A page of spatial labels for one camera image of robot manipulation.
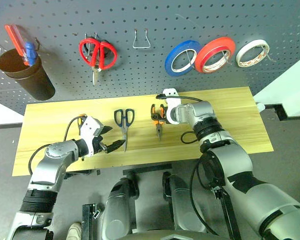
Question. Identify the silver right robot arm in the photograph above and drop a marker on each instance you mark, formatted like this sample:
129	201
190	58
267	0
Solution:
230	160

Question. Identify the thin metal peg hook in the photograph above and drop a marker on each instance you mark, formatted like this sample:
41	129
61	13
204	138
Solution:
188	56
267	53
226	57

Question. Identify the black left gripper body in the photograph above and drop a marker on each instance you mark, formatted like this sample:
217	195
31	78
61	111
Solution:
98	145

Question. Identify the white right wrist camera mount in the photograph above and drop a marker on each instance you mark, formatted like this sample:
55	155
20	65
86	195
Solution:
173	100

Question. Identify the black slanted metal bar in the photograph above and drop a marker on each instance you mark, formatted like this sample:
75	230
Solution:
228	215

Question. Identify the black metal stand frame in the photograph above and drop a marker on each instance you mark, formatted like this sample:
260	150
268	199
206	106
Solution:
88	220

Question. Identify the white shoe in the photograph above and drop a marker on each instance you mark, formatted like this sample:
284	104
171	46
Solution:
73	231

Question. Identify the black table frame bar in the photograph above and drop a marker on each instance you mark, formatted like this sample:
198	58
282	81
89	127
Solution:
147	169

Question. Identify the dark grey pegboard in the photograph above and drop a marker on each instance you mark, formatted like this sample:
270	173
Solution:
140	15

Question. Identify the brown cup holder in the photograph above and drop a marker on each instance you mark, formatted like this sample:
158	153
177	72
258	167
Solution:
35	82

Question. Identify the silver black robot leg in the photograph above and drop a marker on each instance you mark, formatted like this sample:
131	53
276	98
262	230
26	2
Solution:
117	205
183	200

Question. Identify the white tape roll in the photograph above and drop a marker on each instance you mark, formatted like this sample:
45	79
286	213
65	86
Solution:
250	44

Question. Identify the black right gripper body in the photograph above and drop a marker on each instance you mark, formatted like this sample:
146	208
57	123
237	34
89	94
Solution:
165	112

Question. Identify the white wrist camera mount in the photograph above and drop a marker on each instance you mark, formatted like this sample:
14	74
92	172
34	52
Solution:
173	100
88	127

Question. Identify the red tape roll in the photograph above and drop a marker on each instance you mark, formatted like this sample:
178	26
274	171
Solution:
210	47

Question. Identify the silver black left robot leg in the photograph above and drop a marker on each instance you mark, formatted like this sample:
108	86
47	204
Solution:
117	205

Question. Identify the blue tape roll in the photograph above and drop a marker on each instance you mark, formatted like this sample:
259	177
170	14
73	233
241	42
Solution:
169	59

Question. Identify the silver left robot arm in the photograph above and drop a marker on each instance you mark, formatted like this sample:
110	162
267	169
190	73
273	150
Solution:
55	160

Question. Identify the white round knob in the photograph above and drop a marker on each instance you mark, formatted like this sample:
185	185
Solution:
260	106

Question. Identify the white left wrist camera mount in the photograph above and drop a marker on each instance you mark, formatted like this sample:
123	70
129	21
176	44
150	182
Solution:
88	127

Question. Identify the silver black right robot leg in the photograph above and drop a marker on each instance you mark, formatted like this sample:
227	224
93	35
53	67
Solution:
183	200

